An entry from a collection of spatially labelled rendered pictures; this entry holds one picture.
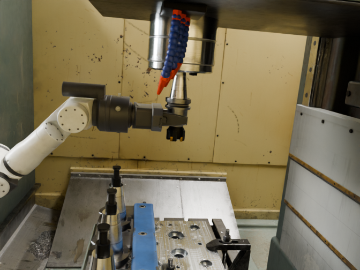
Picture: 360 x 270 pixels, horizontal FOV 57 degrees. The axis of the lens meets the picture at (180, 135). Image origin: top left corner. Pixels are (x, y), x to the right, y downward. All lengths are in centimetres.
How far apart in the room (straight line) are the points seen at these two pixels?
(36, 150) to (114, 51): 105
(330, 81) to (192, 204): 103
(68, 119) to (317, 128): 69
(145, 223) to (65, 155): 133
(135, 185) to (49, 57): 81
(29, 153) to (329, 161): 77
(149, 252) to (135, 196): 128
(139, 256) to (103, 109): 36
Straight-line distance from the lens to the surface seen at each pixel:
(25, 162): 87
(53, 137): 83
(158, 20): 75
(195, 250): 102
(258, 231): 209
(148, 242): 58
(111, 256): 42
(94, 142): 188
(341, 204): 95
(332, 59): 110
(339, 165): 95
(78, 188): 188
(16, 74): 167
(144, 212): 67
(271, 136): 200
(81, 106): 77
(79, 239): 167
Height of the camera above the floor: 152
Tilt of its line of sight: 12 degrees down
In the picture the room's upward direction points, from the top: 5 degrees clockwise
